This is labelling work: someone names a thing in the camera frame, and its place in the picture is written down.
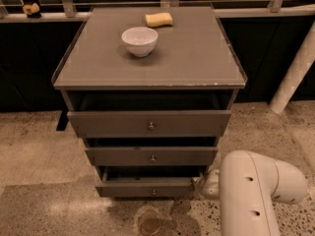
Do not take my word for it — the grey bottom drawer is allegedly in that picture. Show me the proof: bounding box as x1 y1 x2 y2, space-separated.
94 166 206 198

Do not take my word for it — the metal window railing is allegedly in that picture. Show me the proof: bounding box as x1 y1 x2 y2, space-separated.
0 0 315 24

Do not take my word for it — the grey drawer cabinet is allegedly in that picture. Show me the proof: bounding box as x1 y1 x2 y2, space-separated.
51 5 248 189

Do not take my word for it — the white diagonal pipe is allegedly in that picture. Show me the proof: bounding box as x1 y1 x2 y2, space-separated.
269 22 315 114

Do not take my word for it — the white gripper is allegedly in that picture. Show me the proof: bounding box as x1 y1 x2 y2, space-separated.
192 169 220 200

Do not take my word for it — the yellow sponge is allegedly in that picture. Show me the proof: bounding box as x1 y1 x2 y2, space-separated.
145 13 172 28

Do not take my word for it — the grey top drawer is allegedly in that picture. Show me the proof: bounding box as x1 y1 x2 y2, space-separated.
68 110 231 138

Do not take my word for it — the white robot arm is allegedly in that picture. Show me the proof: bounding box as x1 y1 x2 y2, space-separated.
193 150 308 236

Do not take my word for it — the grey drawer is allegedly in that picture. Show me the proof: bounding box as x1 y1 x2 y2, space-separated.
86 147 218 166
68 110 231 138
94 166 206 198

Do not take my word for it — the small yellow black object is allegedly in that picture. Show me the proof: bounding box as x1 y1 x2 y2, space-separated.
23 3 41 18

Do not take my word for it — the white ceramic bowl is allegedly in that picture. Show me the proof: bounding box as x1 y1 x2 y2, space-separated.
121 27 158 57

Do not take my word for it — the grey middle drawer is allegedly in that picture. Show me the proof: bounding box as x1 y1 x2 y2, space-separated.
86 147 218 166

